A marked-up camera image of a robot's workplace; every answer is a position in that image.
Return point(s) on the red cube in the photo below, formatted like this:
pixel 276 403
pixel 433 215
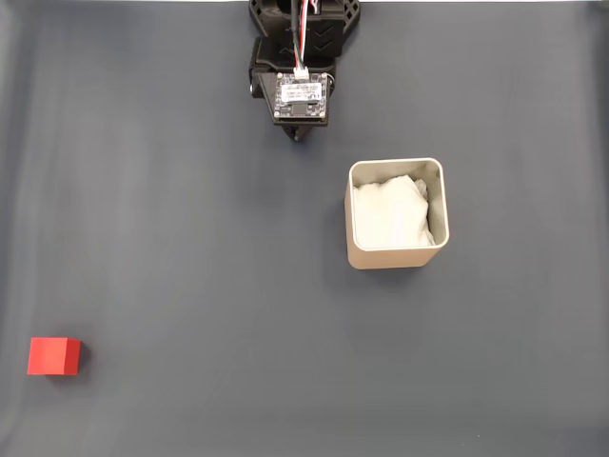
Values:
pixel 50 357

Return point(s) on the beige square box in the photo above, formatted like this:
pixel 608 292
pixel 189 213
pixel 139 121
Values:
pixel 390 259

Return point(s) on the white crumpled cloth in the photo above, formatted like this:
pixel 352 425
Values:
pixel 390 214

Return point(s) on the blue-grey table mat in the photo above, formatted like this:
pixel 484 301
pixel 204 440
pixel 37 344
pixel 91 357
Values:
pixel 190 285

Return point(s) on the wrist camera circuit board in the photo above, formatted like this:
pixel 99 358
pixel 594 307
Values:
pixel 302 95

